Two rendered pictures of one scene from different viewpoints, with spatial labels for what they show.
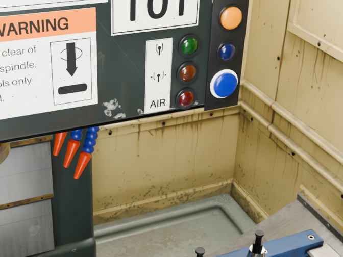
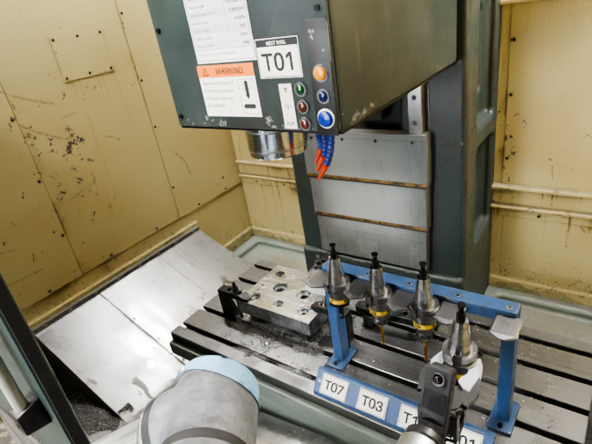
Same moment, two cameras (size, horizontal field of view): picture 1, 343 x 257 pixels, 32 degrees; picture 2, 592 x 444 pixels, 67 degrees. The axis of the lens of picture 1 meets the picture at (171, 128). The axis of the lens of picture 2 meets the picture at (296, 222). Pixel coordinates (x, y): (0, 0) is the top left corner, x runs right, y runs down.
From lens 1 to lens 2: 0.79 m
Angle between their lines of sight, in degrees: 57
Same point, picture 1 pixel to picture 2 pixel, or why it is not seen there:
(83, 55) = (251, 88)
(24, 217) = (408, 238)
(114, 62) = (265, 94)
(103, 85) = (263, 107)
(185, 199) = not seen: outside the picture
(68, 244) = (441, 274)
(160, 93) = (291, 117)
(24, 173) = (408, 206)
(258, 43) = not seen: outside the picture
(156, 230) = (569, 320)
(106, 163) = (532, 242)
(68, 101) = (249, 112)
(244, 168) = not seen: outside the picture
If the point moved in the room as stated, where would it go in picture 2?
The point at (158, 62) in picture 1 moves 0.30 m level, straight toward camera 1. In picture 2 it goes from (286, 97) to (127, 141)
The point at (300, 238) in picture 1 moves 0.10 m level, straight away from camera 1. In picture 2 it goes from (498, 303) to (541, 291)
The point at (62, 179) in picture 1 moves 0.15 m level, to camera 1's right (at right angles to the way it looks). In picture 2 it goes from (440, 223) to (475, 239)
